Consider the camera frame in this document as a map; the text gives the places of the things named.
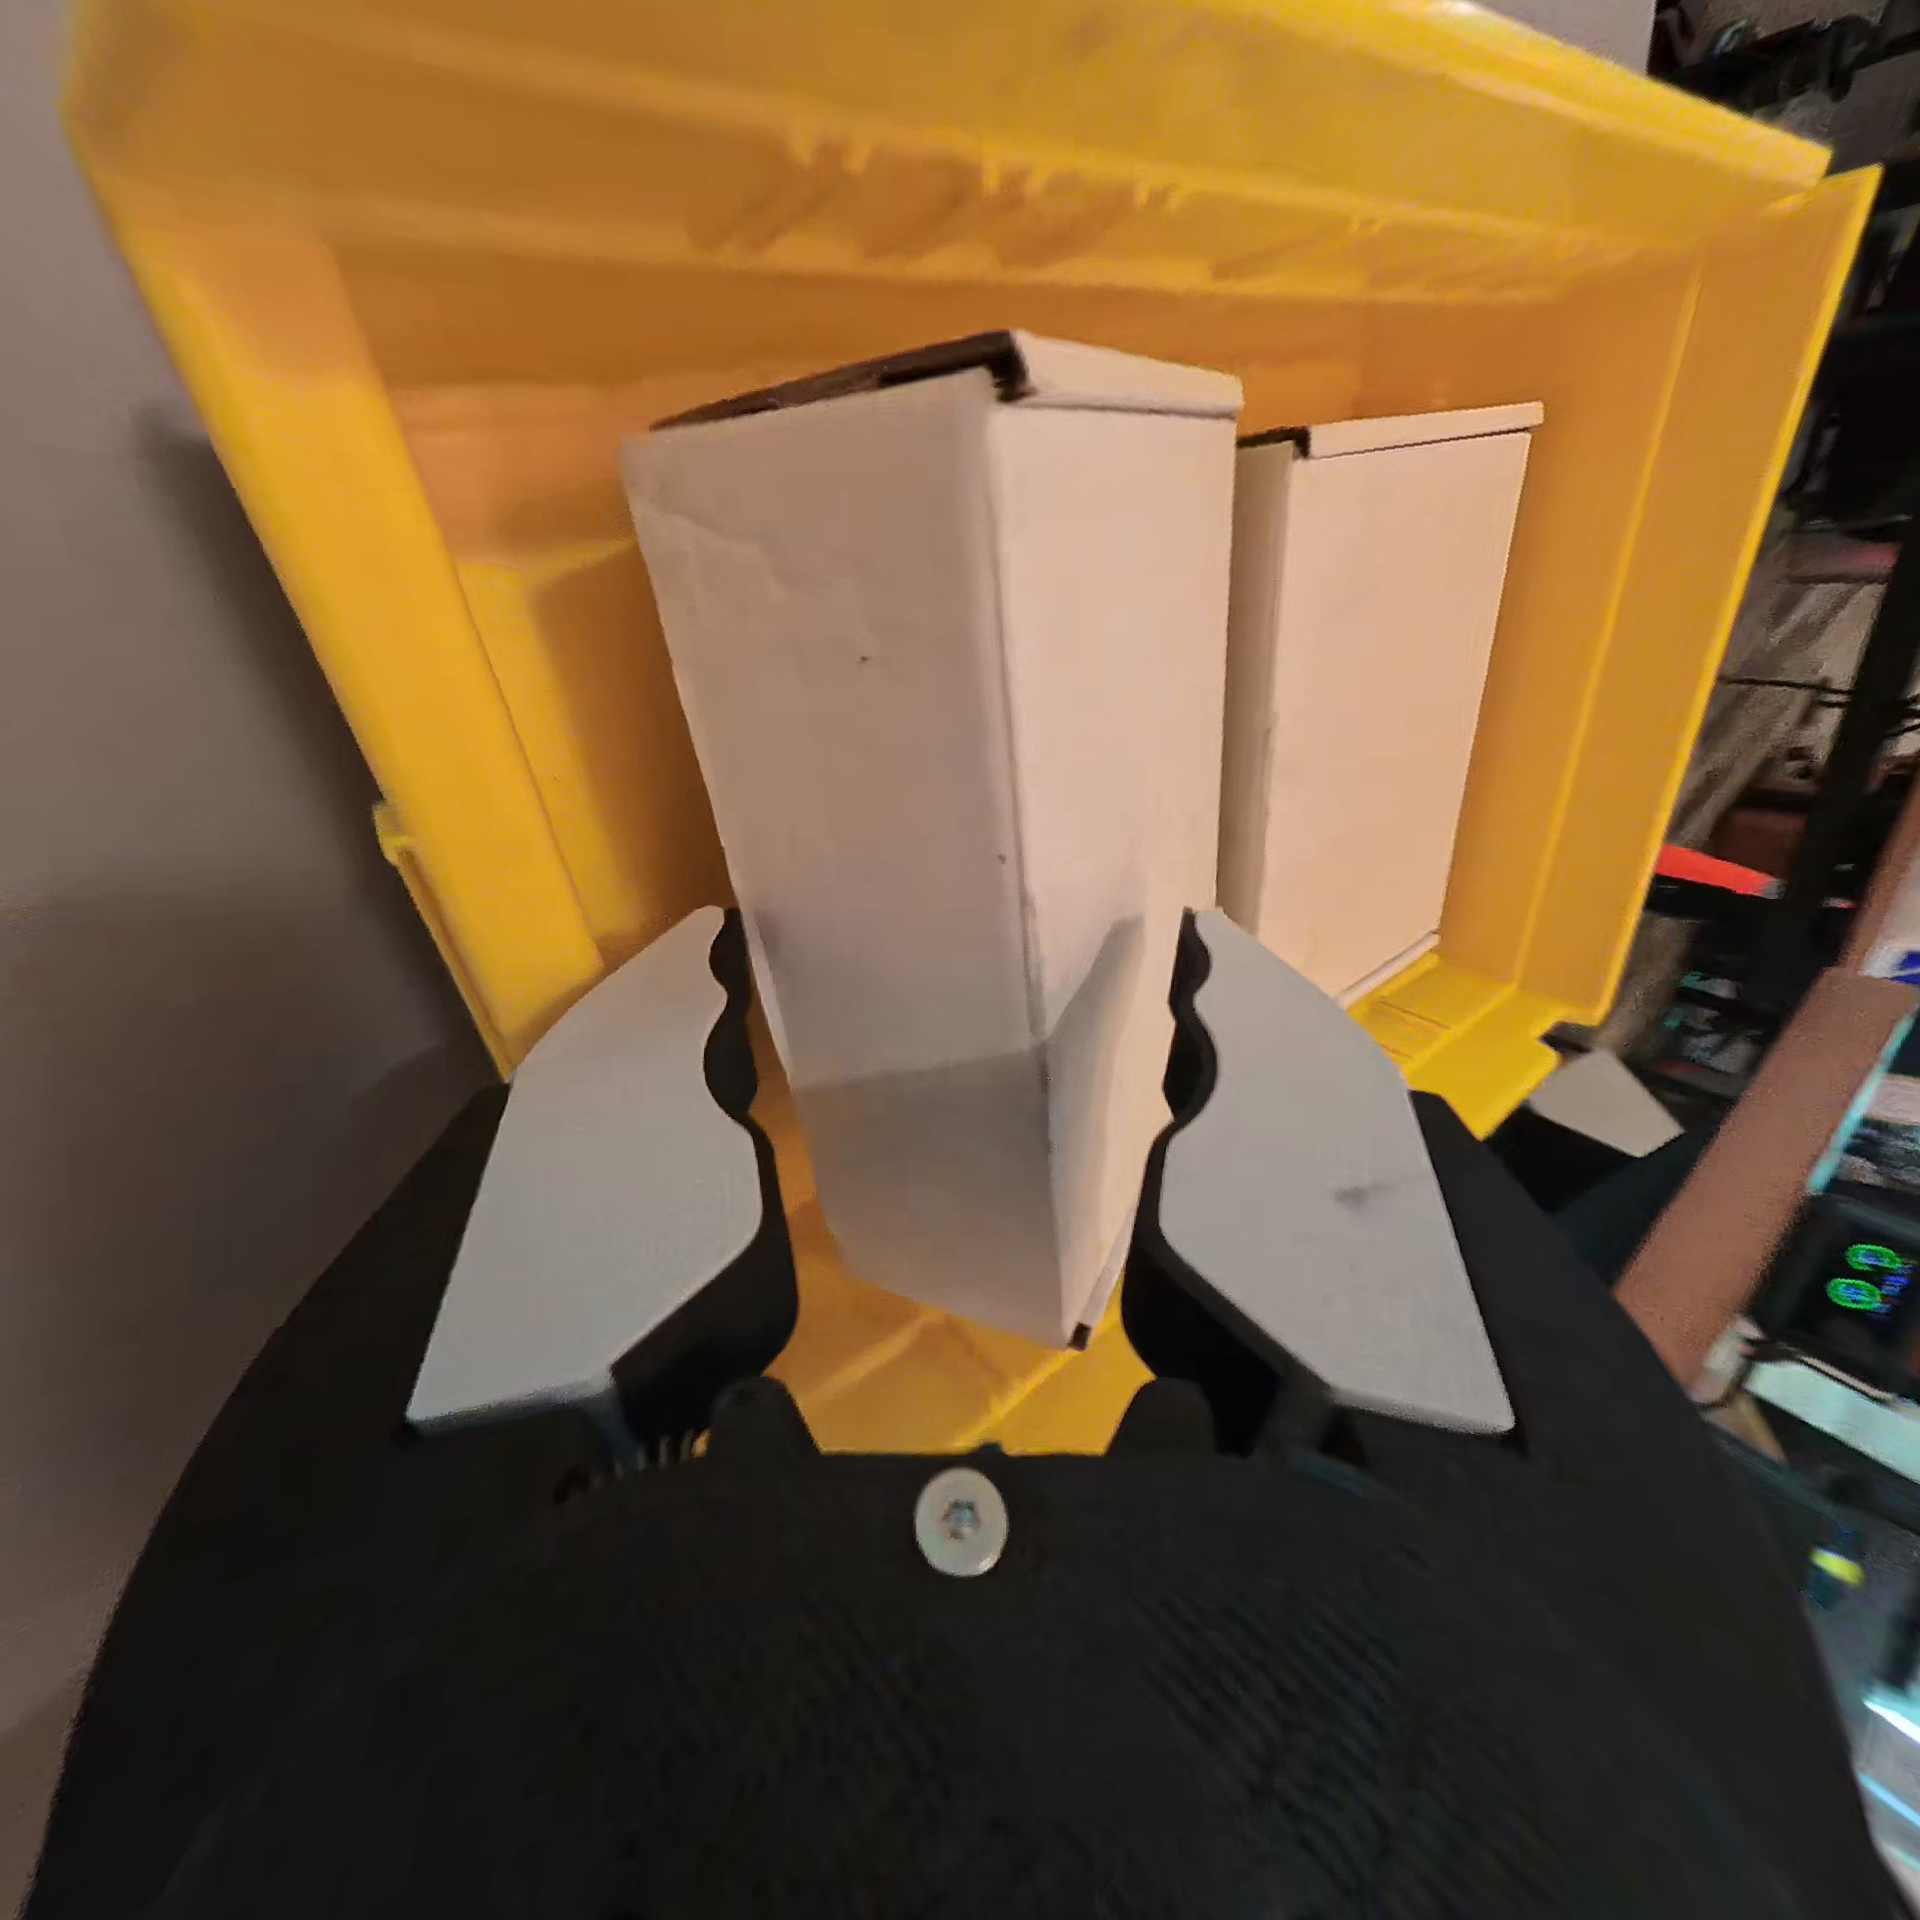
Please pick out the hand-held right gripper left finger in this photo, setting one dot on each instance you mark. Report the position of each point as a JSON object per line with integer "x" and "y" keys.
{"x": 600, "y": 1201}

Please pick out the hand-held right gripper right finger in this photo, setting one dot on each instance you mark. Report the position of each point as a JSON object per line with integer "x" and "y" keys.
{"x": 1320, "y": 1215}

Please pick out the white cardboard box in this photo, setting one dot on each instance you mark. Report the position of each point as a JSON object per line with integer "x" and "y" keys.
{"x": 1380, "y": 674}
{"x": 901, "y": 720}

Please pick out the yellow plastic bin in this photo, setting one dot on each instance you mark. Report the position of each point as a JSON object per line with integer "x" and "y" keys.
{"x": 300, "y": 450}

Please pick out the white card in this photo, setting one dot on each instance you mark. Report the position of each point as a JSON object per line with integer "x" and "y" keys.
{"x": 1604, "y": 1102}

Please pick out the brown board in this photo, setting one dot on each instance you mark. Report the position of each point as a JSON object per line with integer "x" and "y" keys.
{"x": 1755, "y": 1185}

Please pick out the black timer green display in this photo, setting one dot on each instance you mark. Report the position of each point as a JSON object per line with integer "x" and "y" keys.
{"x": 1860, "y": 1283}

